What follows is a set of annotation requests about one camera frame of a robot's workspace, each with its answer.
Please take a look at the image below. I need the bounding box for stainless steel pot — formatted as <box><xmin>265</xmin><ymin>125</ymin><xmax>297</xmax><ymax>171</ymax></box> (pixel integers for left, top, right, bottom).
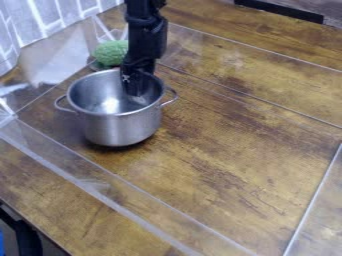
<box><xmin>54</xmin><ymin>69</ymin><xmax>179</xmax><ymax>147</ymax></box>

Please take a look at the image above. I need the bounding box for clear acrylic barrier panel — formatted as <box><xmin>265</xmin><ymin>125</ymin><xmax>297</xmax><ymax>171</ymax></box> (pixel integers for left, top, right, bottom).
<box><xmin>0</xmin><ymin>14</ymin><xmax>260</xmax><ymax>256</ymax></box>

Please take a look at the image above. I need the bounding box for grey white patterned curtain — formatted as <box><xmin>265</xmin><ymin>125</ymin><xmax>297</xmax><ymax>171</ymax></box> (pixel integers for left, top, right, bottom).
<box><xmin>0</xmin><ymin>0</ymin><xmax>125</xmax><ymax>76</ymax></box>

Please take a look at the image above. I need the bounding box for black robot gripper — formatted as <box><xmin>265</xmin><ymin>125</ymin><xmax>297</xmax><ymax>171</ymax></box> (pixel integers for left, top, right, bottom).
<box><xmin>122</xmin><ymin>0</ymin><xmax>169</xmax><ymax>96</ymax></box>

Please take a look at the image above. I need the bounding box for black bar at back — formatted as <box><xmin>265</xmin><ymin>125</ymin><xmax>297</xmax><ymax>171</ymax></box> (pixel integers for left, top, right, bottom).
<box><xmin>234</xmin><ymin>0</ymin><xmax>325</xmax><ymax>24</ymax></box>

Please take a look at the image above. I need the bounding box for pink handled spoon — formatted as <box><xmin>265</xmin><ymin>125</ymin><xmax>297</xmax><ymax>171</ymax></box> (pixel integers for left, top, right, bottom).
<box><xmin>90</xmin><ymin>61</ymin><xmax>105</xmax><ymax>71</ymax></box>

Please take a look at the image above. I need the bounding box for green bumpy toy vegetable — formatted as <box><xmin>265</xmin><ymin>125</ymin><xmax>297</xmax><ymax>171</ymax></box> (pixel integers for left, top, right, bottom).
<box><xmin>93</xmin><ymin>40</ymin><xmax>129</xmax><ymax>66</ymax></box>

